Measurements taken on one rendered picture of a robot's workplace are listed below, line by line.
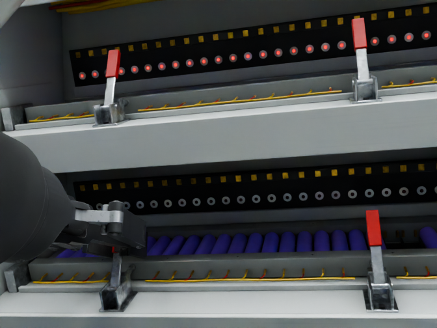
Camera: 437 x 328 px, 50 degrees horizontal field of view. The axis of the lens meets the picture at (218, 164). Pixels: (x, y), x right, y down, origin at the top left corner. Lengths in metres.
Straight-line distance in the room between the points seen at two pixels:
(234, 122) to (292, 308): 0.19
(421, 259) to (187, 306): 0.24
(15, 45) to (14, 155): 0.39
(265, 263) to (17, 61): 0.41
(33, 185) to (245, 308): 0.25
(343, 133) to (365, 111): 0.03
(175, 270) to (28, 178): 0.28
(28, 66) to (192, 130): 0.30
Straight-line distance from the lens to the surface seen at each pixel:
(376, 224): 0.48
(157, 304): 0.51
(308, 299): 0.49
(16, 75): 0.68
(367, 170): 0.61
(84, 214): 0.38
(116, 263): 0.53
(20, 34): 0.70
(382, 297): 0.49
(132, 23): 0.75
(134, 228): 0.43
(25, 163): 0.32
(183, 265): 0.55
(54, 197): 0.35
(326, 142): 0.46
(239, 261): 0.53
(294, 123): 0.46
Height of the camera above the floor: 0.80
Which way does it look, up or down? 4 degrees up
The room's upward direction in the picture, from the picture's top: 3 degrees counter-clockwise
